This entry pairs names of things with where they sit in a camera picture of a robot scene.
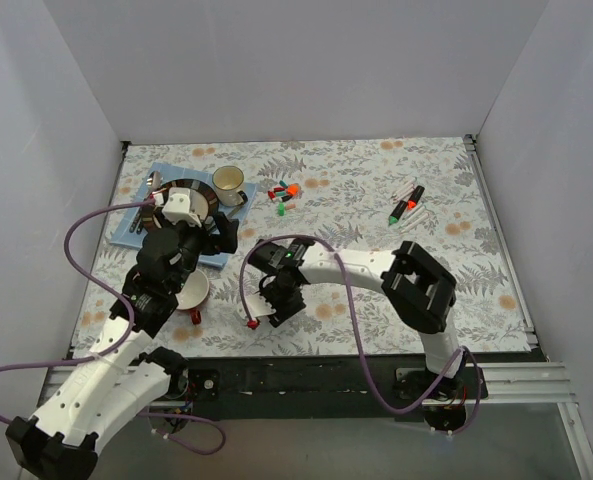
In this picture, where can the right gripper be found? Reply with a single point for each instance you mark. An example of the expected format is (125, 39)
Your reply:
(286, 306)

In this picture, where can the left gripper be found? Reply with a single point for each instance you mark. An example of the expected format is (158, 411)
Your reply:
(208, 236)

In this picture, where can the orange highlighter cap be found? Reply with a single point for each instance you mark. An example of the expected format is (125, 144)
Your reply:
(292, 190)

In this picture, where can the green capped black highlighter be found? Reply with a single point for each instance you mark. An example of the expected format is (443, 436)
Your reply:
(397, 212)

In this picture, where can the orange capped black highlighter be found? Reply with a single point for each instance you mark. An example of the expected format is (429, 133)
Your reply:
(415, 197)

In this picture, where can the pink capped white pen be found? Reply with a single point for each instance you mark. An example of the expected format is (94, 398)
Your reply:
(405, 222)

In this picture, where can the teal capped white pen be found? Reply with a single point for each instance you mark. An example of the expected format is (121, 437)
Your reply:
(416, 221)

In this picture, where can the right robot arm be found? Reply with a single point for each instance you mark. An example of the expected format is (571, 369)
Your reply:
(419, 288)

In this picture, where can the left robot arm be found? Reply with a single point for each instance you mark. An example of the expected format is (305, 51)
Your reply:
(64, 438)

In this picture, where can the black rimmed dinner plate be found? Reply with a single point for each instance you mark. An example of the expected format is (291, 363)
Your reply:
(204, 202)

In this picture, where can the cream enamel mug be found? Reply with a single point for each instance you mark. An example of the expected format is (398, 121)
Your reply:
(228, 182)

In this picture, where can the red cup with white inside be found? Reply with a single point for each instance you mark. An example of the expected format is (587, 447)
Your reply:
(193, 295)

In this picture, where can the steel spoon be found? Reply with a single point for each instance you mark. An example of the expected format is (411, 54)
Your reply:
(153, 183)

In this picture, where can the blue tiled placemat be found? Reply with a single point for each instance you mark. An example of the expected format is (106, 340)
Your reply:
(122, 236)

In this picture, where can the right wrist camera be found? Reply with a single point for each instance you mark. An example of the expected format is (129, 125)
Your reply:
(256, 309)

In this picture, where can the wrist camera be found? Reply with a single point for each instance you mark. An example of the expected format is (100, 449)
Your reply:
(178, 207)
(256, 309)

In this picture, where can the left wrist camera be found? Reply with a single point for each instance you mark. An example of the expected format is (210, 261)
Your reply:
(178, 207)

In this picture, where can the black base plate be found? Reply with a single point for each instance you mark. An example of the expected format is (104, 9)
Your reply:
(301, 387)

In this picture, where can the aluminium frame rail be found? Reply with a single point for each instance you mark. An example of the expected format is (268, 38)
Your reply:
(512, 417)

